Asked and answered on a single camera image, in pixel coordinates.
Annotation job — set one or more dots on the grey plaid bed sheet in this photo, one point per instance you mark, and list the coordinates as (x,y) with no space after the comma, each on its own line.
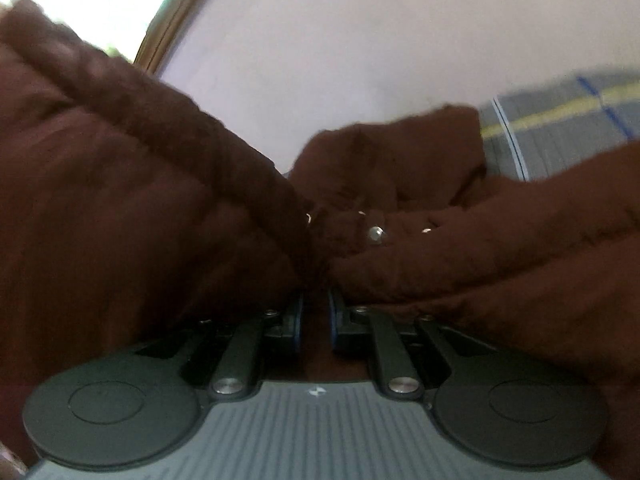
(560,125)

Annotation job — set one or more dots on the brown wooden window frame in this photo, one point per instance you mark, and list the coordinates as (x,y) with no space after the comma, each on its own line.
(165,25)

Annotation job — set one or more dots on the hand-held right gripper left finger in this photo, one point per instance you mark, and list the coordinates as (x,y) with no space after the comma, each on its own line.
(296,322)

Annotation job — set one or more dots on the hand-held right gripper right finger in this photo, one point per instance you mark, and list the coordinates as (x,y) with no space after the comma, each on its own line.
(332,320)

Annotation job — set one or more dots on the brown puffer jacket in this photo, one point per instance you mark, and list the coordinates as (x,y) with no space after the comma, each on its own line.
(150,210)

